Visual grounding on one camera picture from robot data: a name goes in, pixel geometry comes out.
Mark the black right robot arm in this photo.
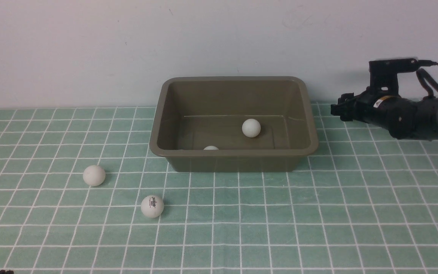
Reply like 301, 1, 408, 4
330, 89, 438, 140

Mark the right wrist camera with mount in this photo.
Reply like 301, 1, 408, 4
369, 58, 420, 96

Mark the olive green plastic bin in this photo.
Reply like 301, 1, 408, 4
149, 76, 319, 173

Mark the green checkered tablecloth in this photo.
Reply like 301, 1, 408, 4
0, 103, 438, 274

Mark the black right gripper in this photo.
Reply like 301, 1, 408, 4
331, 88, 400, 128

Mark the plain white ball edge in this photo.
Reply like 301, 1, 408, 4
241, 118, 261, 138

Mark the plain white ping-pong ball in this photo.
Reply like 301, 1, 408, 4
83, 165, 106, 187

